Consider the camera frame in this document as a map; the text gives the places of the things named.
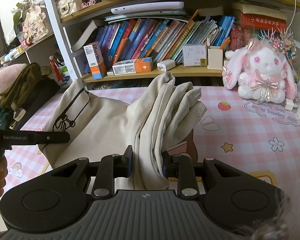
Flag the beige t-shirt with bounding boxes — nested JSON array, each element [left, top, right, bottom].
[[39, 72, 206, 190]]

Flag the olive brown bag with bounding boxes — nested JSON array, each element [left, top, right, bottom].
[[0, 63, 42, 110]]

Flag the pink fuzzy hat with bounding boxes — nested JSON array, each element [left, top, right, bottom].
[[0, 63, 27, 99]]

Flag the white green-lid jar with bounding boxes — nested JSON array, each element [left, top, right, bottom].
[[58, 66, 71, 82]]

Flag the pink checkered table mat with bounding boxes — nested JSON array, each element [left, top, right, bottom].
[[4, 87, 300, 195]]

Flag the white power adapter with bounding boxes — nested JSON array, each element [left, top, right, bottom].
[[157, 59, 176, 72]]

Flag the tall white orange box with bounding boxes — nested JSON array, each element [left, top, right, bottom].
[[84, 42, 107, 79]]

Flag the flat white orange box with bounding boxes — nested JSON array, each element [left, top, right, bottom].
[[112, 57, 153, 75]]

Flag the white cube box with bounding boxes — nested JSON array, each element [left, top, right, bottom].
[[182, 44, 207, 67]]

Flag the small beige box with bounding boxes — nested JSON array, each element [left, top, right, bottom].
[[207, 46, 224, 70]]

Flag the pink white plush bunny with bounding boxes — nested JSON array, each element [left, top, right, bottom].
[[222, 38, 297, 104]]

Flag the row of colourful books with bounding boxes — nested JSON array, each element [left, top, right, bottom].
[[89, 12, 235, 69]]

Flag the wooden white bookshelf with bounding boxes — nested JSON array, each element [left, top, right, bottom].
[[0, 0, 300, 91]]

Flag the cream quilted handbag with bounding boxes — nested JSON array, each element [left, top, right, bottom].
[[57, 0, 82, 19]]

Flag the white tablet on books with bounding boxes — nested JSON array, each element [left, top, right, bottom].
[[111, 1, 184, 15]]

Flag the red book box set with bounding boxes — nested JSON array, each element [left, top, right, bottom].
[[229, 2, 287, 50]]

